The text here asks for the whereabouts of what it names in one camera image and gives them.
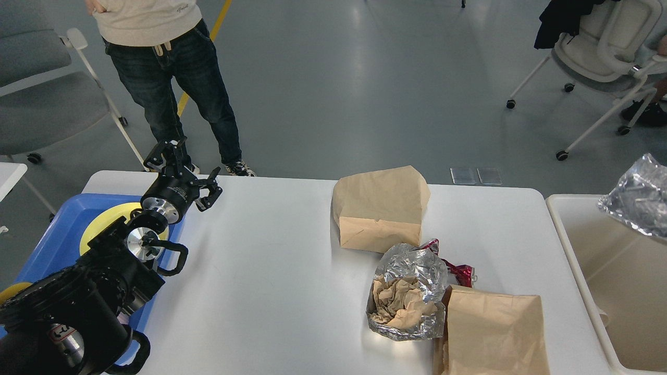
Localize foil bag with paper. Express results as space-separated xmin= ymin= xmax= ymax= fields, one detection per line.
xmin=366 ymin=238 xmax=450 ymax=341

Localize black jacket on chair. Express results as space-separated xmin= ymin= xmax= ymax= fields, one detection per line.
xmin=534 ymin=1 xmax=603 ymax=49

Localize white plastic bin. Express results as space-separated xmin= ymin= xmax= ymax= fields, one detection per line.
xmin=546 ymin=194 xmax=666 ymax=374

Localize white office chair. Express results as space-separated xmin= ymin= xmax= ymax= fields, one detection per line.
xmin=521 ymin=1 xmax=665 ymax=140

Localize red snack wrapper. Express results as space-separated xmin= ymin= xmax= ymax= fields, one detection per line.
xmin=417 ymin=238 xmax=477 ymax=288

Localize floor socket plates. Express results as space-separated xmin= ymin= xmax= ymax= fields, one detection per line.
xmin=450 ymin=168 xmax=503 ymax=185

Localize person in beige sweater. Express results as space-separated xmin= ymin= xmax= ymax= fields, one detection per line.
xmin=85 ymin=1 xmax=255 ymax=177

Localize white side table corner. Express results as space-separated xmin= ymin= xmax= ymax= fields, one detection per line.
xmin=0 ymin=162 xmax=27 ymax=202

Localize grey chair at left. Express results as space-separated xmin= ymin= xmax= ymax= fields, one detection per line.
xmin=1 ymin=1 xmax=143 ymax=163

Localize brown paper bag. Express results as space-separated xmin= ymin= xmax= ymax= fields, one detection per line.
xmin=332 ymin=166 xmax=430 ymax=253
xmin=432 ymin=285 xmax=550 ymax=374

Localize seated person in white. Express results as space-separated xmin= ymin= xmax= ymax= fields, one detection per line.
xmin=620 ymin=26 xmax=666 ymax=127

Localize teal yellow cup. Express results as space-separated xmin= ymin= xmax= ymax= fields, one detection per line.
xmin=0 ymin=282 xmax=32 ymax=305

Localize blue plastic tray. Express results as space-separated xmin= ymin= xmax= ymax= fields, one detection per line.
xmin=0 ymin=194 xmax=187 ymax=365

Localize yellow plastic plate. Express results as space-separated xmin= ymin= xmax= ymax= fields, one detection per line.
xmin=80 ymin=203 xmax=163 ymax=261

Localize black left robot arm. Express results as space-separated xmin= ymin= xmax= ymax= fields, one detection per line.
xmin=1 ymin=137 xmax=222 ymax=374

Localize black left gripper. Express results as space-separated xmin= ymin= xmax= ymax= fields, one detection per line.
xmin=141 ymin=139 xmax=223 ymax=224

